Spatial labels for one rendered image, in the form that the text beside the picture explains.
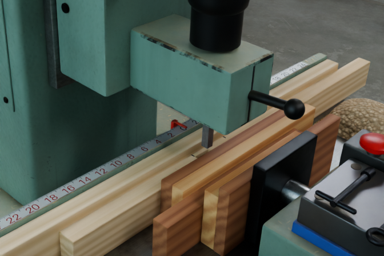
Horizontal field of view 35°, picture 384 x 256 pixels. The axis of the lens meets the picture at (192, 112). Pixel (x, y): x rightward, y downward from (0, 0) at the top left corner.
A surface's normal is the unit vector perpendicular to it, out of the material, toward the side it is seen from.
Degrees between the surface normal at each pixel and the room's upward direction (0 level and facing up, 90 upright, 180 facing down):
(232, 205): 90
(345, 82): 90
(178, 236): 90
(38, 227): 0
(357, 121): 41
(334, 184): 0
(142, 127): 90
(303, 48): 0
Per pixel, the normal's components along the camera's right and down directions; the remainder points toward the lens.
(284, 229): 0.05, -0.86
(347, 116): -0.43, -0.51
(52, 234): 0.74, 0.37
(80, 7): -0.67, 0.34
